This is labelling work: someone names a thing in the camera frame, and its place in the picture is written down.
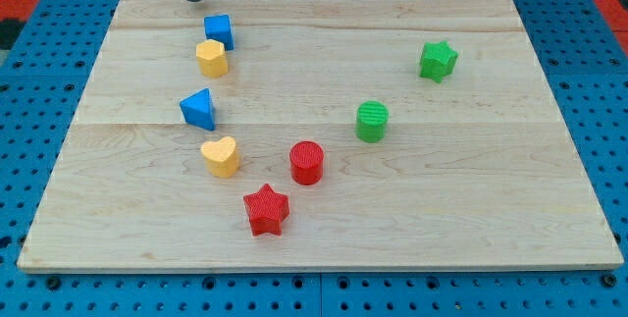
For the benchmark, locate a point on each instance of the light wooden board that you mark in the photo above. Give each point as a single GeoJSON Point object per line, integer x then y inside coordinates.
{"type": "Point", "coordinates": [476, 173]}

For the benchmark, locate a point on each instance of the red cylinder block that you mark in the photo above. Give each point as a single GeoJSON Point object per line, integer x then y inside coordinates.
{"type": "Point", "coordinates": [306, 162]}

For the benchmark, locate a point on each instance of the blue cube block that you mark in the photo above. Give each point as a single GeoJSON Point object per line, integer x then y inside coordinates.
{"type": "Point", "coordinates": [219, 28]}

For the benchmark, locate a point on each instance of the yellow hexagon block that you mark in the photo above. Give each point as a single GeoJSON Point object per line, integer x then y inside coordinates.
{"type": "Point", "coordinates": [212, 58]}

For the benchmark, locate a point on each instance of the green star block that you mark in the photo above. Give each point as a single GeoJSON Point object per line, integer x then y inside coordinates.
{"type": "Point", "coordinates": [437, 61]}

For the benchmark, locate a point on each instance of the green cylinder block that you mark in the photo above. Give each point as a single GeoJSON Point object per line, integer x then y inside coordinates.
{"type": "Point", "coordinates": [371, 121]}

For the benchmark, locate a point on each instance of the red star block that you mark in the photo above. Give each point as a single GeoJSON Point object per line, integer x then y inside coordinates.
{"type": "Point", "coordinates": [266, 210]}

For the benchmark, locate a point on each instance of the blue triangle block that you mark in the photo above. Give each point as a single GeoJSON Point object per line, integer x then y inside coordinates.
{"type": "Point", "coordinates": [198, 110]}

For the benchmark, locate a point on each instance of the yellow heart block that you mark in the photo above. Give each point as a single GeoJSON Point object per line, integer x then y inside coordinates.
{"type": "Point", "coordinates": [221, 156]}

